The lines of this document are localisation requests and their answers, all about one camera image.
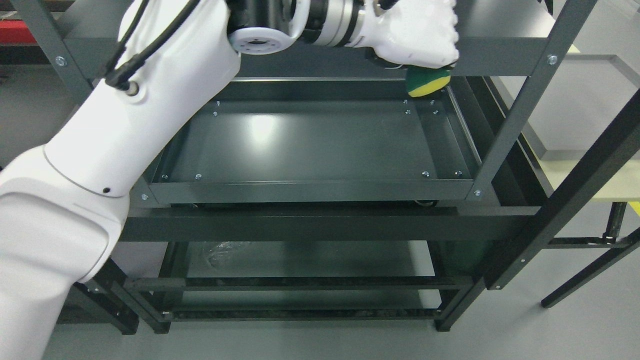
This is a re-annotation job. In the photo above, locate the dark metal shelf rack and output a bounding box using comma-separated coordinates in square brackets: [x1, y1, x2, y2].
[10, 0, 640, 335]

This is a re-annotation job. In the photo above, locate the white robotic hand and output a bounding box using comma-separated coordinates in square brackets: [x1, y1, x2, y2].
[350, 0, 460, 69]

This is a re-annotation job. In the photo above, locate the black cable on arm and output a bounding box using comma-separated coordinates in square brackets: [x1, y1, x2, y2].
[104, 0, 201, 92]

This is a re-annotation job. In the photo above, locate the red metal beam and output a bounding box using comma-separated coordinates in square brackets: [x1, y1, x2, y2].
[0, 19, 38, 46]

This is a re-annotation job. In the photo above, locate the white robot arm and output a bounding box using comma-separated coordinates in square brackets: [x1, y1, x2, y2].
[1, 0, 241, 360]

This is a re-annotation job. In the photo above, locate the green yellow sponge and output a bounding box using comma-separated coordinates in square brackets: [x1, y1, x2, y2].
[405, 66, 451, 98]

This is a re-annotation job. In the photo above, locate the cream top side table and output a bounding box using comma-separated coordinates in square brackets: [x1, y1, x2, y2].
[492, 44, 640, 217]

